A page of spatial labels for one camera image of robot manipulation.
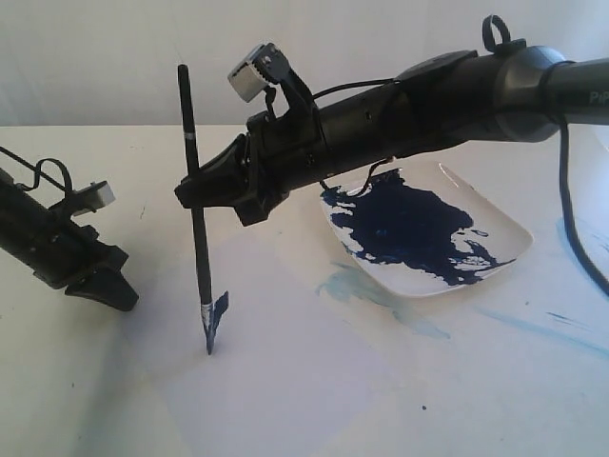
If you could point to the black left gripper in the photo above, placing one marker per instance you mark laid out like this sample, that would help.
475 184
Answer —
68 257

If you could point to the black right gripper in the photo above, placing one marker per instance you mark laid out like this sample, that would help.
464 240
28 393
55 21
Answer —
291 153

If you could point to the black paintbrush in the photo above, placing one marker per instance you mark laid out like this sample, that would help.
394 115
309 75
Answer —
197 215

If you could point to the white paper sheet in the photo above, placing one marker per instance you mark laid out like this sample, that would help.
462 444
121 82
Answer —
285 373

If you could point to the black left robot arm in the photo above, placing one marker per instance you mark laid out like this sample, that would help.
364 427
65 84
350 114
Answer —
24 220

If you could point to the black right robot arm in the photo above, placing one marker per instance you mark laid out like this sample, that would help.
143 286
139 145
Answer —
460 96

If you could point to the white square paint plate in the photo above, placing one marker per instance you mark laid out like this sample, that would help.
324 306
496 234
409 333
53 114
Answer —
420 230

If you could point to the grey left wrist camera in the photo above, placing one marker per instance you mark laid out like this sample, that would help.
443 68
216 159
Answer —
90 199

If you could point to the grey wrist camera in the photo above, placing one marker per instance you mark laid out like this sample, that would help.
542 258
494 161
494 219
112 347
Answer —
90 199
264 66

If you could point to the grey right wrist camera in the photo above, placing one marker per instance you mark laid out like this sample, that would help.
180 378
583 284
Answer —
264 66

